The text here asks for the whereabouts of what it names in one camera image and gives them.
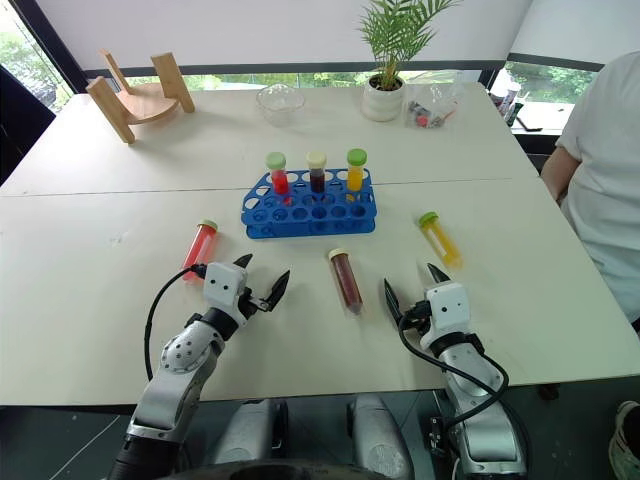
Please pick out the silver robot left leg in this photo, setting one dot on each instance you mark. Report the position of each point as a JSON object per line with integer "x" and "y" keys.
{"x": 247, "y": 432}

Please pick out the clutter on window sill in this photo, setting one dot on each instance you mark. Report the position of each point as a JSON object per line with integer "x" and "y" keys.
{"x": 515, "y": 107}

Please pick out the white and green shoe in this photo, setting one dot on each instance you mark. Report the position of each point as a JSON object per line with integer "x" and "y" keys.
{"x": 627, "y": 440}

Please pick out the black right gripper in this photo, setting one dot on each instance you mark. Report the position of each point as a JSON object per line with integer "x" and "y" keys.
{"x": 416, "y": 316}

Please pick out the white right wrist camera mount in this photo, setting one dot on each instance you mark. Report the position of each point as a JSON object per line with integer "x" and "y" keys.
{"x": 449, "y": 307}

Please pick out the blue test tube rack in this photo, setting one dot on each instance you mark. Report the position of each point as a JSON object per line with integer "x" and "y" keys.
{"x": 310, "y": 215}

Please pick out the clear plastic bag with parts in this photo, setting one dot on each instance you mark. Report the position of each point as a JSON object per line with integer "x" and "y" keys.
{"x": 430, "y": 107}

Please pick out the red tube pale green cap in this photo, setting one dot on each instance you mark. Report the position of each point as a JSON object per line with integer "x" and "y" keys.
{"x": 199, "y": 247}

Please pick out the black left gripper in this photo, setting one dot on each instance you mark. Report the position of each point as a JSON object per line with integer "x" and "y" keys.
{"x": 247, "y": 306}

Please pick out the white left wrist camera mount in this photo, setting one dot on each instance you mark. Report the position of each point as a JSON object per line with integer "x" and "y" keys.
{"x": 223, "y": 285}

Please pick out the dark rounded robot body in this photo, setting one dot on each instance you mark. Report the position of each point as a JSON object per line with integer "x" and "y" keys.
{"x": 280, "y": 471}

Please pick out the yellow tube green cap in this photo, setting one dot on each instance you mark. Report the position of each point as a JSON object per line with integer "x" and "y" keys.
{"x": 442, "y": 242}

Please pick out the silver robot leg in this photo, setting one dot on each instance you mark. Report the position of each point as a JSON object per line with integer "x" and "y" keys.
{"x": 377, "y": 435}
{"x": 247, "y": 432}

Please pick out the dark red tube cream cap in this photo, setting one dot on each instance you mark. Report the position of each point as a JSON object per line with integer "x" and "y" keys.
{"x": 346, "y": 280}
{"x": 317, "y": 172}

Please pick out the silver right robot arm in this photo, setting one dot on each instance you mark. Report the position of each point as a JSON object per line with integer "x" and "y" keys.
{"x": 480, "y": 400}

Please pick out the white ribbed plant pot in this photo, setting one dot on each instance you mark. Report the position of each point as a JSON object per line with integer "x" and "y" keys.
{"x": 382, "y": 102}

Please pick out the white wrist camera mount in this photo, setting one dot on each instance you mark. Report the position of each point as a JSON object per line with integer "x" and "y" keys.
{"x": 449, "y": 307}
{"x": 223, "y": 285}

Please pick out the wooden curved stand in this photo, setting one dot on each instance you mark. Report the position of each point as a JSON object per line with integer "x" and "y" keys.
{"x": 150, "y": 102}

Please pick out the clear plastic bowl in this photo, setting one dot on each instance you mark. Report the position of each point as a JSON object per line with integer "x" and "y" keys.
{"x": 280, "y": 105}

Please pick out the silver robot right leg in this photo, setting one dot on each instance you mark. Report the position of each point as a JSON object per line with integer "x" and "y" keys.
{"x": 377, "y": 435}

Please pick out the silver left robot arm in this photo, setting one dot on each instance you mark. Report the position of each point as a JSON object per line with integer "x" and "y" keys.
{"x": 172, "y": 365}

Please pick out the orange tube green cap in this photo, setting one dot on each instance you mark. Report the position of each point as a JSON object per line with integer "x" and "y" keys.
{"x": 355, "y": 170}

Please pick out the person in white shirt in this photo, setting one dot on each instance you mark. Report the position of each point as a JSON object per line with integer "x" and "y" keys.
{"x": 607, "y": 190}

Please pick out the green palm plant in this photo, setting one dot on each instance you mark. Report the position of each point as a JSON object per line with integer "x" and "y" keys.
{"x": 395, "y": 35}

